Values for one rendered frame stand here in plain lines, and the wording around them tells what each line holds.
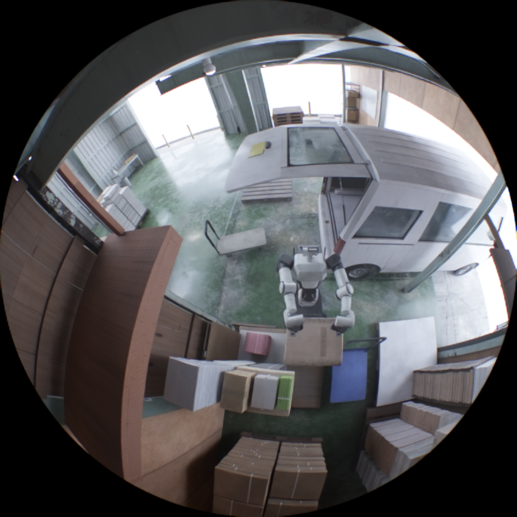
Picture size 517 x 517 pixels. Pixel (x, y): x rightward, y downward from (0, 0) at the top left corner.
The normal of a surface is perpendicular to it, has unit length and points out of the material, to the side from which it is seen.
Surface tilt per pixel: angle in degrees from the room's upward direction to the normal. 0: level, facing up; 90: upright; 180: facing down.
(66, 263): 90
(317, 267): 24
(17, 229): 90
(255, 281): 0
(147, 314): 90
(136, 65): 90
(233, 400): 1
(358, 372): 0
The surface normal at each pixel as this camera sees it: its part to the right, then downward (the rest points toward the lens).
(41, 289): 0.97, 0.00
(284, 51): -0.12, 0.86
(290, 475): -0.20, -0.50
